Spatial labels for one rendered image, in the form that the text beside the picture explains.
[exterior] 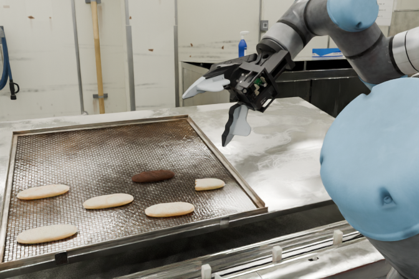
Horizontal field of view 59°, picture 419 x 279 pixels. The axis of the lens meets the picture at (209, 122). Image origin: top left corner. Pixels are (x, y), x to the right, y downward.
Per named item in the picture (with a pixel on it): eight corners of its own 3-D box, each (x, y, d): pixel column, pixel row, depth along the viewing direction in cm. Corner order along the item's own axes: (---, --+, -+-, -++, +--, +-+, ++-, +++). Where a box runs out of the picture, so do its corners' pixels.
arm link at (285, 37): (267, 20, 74) (282, 50, 79) (252, 36, 73) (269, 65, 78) (295, 24, 68) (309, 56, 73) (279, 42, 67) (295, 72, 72)
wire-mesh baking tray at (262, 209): (-7, 272, 58) (-9, 265, 58) (13, 136, 100) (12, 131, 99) (267, 212, 77) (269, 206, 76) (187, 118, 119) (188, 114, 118)
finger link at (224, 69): (206, 70, 66) (244, 62, 70) (201, 68, 67) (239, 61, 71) (206, 95, 68) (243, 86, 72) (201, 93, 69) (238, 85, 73)
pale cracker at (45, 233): (15, 247, 63) (14, 241, 63) (18, 232, 66) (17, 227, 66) (77, 237, 66) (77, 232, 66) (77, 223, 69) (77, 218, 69)
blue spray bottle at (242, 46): (239, 60, 288) (239, 30, 283) (237, 60, 295) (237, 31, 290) (250, 60, 289) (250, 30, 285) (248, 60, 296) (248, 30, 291)
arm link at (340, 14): (398, 22, 64) (351, 30, 74) (366, -30, 60) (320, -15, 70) (373, 55, 62) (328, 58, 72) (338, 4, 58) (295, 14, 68)
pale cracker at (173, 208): (146, 219, 72) (146, 214, 72) (144, 207, 75) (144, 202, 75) (196, 213, 74) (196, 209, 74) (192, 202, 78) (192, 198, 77)
